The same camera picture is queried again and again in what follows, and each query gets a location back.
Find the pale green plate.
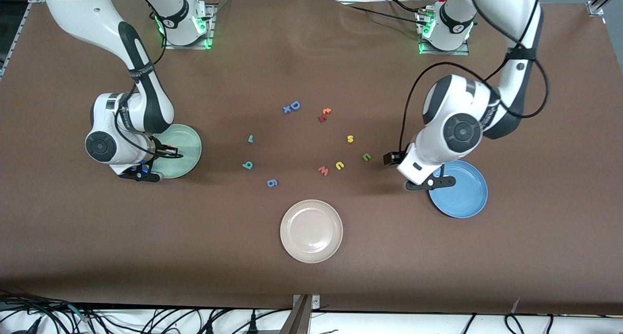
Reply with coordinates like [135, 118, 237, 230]
[152, 124, 202, 179]

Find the blue plate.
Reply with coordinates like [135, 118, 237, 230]
[428, 159, 488, 219]

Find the beige plate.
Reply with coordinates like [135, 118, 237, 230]
[280, 199, 344, 264]

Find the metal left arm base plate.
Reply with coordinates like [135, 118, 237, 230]
[418, 12, 471, 56]

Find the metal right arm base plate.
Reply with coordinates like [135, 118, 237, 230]
[162, 4, 218, 50]

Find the thin black base cable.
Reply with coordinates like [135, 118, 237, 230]
[336, 0, 431, 25]

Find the metal table edge bracket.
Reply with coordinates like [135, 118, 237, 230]
[280, 294, 322, 334]

